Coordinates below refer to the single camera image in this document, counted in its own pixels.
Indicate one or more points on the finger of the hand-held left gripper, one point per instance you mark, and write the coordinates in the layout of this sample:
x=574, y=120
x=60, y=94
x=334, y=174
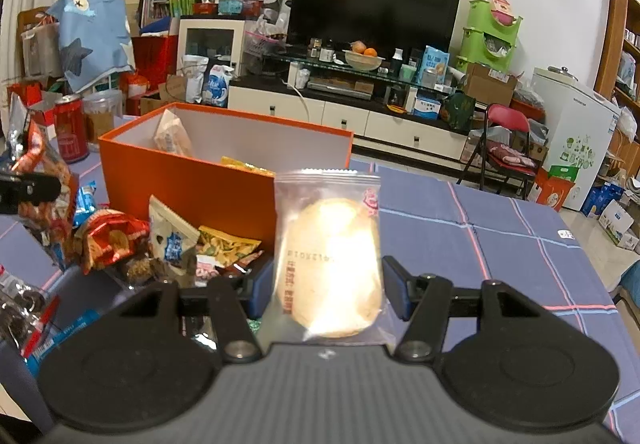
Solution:
x=25, y=189

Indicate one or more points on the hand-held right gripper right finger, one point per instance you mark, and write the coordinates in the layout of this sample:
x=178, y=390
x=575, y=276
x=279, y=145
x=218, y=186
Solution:
x=397, y=291

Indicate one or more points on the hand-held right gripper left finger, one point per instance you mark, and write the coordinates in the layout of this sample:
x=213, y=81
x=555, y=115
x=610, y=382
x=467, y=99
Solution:
x=260, y=291

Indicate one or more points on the red silver snack packet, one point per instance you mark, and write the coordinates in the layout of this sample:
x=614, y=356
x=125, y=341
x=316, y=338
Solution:
x=47, y=224

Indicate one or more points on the clear rice cracker packet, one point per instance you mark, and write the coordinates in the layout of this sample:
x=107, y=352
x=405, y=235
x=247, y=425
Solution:
x=327, y=264

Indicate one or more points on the orange cardboard box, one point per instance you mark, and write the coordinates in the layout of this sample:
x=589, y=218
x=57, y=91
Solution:
x=200, y=184

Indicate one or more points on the brown snack packet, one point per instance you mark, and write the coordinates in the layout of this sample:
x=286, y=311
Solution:
x=247, y=261

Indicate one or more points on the yellow green snack packet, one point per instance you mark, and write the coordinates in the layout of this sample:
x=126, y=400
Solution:
x=227, y=244

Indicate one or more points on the pink snack packet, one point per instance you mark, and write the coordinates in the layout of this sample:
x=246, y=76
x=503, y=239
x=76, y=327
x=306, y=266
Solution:
x=207, y=266

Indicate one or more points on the small blue snack packet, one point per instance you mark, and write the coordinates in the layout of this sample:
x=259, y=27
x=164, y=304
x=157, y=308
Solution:
x=86, y=201

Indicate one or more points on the red drink can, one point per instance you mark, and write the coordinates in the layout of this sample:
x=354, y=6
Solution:
x=71, y=128

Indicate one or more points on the blue plaid tablecloth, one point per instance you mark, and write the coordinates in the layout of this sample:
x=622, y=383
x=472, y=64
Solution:
x=475, y=249

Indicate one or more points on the red cardboard carton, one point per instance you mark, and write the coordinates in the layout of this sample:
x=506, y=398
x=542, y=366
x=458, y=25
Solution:
x=31, y=94

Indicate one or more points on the red orange chip packet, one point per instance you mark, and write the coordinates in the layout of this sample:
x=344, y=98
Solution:
x=112, y=236

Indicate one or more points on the white blue snack packet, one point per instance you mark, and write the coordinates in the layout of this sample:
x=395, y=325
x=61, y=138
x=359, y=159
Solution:
x=172, y=239

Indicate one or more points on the clear plastic jar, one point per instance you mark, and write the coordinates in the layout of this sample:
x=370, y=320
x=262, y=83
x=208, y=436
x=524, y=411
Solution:
x=102, y=118

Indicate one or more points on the dark cookie packet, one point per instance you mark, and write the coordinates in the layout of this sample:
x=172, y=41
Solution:
x=22, y=314

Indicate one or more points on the white shopping bag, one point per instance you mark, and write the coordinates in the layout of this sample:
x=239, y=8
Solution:
x=42, y=51

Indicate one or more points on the beige snack packet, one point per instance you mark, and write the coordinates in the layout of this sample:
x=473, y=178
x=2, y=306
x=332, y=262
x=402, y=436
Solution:
x=172, y=133

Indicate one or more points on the white television cabinet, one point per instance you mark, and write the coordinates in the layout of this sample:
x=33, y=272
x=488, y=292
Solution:
x=400, y=126

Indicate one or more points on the blue star cloth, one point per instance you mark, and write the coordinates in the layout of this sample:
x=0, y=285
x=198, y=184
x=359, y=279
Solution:
x=92, y=33

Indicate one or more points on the small cardboard box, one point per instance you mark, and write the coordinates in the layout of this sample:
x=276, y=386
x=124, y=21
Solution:
x=172, y=88

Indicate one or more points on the orange white floor box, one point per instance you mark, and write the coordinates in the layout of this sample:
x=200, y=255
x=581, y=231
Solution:
x=550, y=191

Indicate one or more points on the red gift bag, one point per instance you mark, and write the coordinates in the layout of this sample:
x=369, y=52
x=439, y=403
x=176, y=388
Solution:
x=152, y=56

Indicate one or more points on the blue tissue box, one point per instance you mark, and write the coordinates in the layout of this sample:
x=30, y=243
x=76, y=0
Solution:
x=426, y=107

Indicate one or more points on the dark green gift bag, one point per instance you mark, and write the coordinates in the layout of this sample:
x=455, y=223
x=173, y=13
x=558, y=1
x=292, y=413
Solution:
x=457, y=111

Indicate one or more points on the red folding chair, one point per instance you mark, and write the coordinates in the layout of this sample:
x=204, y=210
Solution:
x=505, y=121

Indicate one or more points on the white grey bag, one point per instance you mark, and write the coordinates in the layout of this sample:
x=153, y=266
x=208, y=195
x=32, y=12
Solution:
x=195, y=78

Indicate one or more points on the white blue powder bag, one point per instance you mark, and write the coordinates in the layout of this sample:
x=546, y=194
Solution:
x=217, y=88

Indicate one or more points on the large cardboard box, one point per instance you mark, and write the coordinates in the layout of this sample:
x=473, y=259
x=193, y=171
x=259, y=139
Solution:
x=487, y=86

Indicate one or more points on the blue white carton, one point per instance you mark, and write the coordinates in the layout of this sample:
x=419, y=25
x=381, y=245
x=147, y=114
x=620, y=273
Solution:
x=436, y=66

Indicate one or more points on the blue white floor boxes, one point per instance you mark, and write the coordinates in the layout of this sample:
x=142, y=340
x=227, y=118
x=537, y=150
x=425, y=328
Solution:
x=612, y=214

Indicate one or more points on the fruit bowl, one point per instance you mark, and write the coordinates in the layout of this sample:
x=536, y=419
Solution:
x=362, y=59

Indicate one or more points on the small white glass cabinet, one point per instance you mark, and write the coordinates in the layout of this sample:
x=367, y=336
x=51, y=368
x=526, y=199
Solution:
x=212, y=43

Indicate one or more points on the small white freezer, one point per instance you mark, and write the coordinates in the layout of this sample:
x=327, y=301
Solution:
x=580, y=133

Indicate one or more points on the green storage rack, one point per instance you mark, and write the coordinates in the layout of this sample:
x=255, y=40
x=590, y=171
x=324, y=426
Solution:
x=487, y=41

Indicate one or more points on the black flat television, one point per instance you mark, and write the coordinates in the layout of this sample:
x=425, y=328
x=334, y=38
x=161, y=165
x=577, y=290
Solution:
x=375, y=3

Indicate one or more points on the wooden shelf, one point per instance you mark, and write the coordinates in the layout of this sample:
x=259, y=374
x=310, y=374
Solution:
x=617, y=38

